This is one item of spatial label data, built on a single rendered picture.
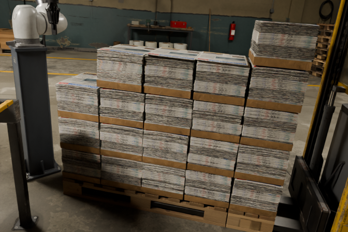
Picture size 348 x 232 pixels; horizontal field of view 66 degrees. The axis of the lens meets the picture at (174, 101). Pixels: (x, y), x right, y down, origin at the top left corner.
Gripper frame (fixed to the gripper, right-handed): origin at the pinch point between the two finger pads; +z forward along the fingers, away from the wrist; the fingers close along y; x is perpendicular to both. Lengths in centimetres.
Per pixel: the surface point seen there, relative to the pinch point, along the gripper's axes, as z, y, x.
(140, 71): 17, -18, -66
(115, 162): 80, -18, -51
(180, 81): 20, -18, -90
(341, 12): -24, 33, -181
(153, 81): 22, -17, -74
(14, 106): 36, -51, -9
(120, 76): 22, -18, -54
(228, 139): 51, -18, -121
